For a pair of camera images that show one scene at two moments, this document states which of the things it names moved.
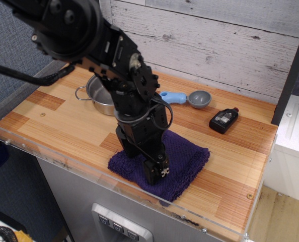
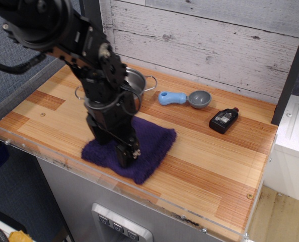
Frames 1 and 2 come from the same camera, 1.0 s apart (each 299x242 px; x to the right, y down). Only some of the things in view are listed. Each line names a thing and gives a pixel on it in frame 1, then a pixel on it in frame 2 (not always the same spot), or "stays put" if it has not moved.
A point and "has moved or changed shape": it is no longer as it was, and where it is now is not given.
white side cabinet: [287, 170] stays put
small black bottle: [222, 120] stays put
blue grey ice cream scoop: [198, 99] stays put
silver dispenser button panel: [111, 227] stays put
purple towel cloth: [185, 159] has moved or changed shape
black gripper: [140, 130] → [109, 116]
